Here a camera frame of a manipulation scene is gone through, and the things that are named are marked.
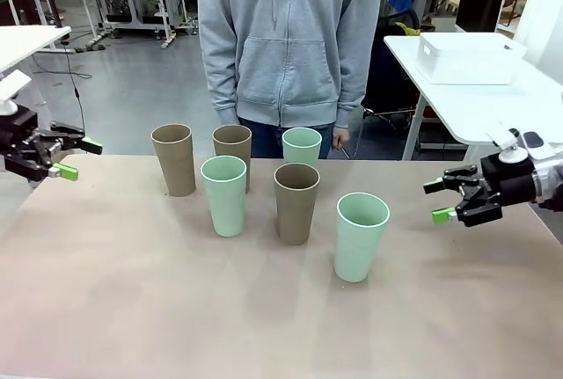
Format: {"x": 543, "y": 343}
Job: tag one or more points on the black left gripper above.
{"x": 15, "y": 133}

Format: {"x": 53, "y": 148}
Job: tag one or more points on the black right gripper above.
{"x": 506, "y": 185}

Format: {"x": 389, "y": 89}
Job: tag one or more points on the brown plastic cup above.
{"x": 173, "y": 163}
{"x": 232, "y": 143}
{"x": 295, "y": 216}

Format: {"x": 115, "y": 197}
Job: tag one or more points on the green plastic cup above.
{"x": 224, "y": 207}
{"x": 301, "y": 150}
{"x": 358, "y": 251}

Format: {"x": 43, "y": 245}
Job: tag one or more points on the white plastic basket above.
{"x": 470, "y": 58}

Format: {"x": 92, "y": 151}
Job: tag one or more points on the person's right forearm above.
{"x": 220, "y": 84}

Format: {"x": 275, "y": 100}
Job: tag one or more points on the person's left forearm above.
{"x": 356, "y": 84}

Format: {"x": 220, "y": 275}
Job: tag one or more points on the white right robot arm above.
{"x": 547, "y": 177}

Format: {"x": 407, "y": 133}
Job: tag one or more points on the person's left hand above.
{"x": 341, "y": 141}

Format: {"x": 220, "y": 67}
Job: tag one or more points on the large white side table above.
{"x": 484, "y": 106}

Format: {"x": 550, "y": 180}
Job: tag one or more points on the small white side table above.
{"x": 26, "y": 42}

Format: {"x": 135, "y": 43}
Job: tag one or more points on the black office chair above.
{"x": 391, "y": 89}

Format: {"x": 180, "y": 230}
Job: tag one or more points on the yellow item on chair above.
{"x": 407, "y": 28}

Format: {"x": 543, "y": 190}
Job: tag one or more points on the black computer monitor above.
{"x": 479, "y": 1}

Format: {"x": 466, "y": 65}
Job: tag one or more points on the person in grey hoodie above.
{"x": 286, "y": 45}

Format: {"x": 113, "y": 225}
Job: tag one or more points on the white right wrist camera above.
{"x": 510, "y": 150}

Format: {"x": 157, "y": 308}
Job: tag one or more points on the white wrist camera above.
{"x": 510, "y": 150}
{"x": 11, "y": 89}

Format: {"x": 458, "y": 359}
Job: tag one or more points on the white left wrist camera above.
{"x": 11, "y": 89}

